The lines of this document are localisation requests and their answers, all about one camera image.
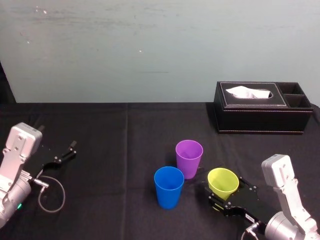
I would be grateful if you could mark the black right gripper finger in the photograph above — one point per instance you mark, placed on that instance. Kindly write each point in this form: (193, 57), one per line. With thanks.
(247, 187)
(218, 205)

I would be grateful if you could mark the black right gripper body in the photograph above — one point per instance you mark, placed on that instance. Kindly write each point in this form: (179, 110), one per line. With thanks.
(252, 202)

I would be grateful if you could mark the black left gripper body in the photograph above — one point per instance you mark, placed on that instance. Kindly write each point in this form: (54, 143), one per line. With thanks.
(40, 160)

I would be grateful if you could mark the yellow-green plastic cup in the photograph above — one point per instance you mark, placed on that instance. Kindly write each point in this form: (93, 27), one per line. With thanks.
(222, 182)

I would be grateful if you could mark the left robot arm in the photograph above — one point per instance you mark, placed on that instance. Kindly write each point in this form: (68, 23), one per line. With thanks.
(18, 150)

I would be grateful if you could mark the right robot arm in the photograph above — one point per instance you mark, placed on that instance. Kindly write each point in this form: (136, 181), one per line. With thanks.
(287, 185)

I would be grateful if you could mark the black table cloth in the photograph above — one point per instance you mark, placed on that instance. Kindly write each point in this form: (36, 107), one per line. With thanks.
(112, 155)

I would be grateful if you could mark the blue plastic cup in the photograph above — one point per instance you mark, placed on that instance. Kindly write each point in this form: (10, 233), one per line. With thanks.
(168, 187)

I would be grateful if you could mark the purple plastic cup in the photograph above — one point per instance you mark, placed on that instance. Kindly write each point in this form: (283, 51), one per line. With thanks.
(188, 160)

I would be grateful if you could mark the dark panel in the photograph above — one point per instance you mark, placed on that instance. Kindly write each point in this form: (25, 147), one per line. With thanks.
(5, 87)

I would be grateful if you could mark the black leather tissue box organizer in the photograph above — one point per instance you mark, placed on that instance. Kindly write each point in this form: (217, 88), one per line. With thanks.
(262, 117)

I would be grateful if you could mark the white tissue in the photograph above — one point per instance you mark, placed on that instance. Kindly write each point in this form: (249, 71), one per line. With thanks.
(246, 92)

